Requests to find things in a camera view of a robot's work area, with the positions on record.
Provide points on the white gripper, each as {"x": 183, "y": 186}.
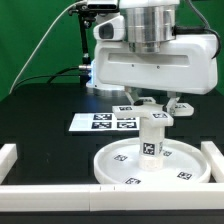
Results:
{"x": 185, "y": 65}

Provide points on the white cross-shaped table base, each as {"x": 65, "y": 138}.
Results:
{"x": 154, "y": 112}

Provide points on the white round table top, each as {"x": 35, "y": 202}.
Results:
{"x": 118, "y": 163}

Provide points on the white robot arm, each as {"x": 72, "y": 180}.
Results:
{"x": 139, "y": 46}

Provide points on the white marker sheet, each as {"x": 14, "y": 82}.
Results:
{"x": 83, "y": 122}

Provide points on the white right fence bar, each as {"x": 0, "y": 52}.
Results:
{"x": 215, "y": 158}

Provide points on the white fence bar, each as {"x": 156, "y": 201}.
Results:
{"x": 38, "y": 198}
{"x": 8, "y": 157}
{"x": 215, "y": 158}

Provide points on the white front fence bar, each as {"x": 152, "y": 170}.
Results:
{"x": 38, "y": 198}

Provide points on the white left fence bar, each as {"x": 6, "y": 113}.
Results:
{"x": 8, "y": 157}

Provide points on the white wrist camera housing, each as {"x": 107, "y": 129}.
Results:
{"x": 110, "y": 30}

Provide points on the black camera stand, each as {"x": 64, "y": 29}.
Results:
{"x": 87, "y": 10}

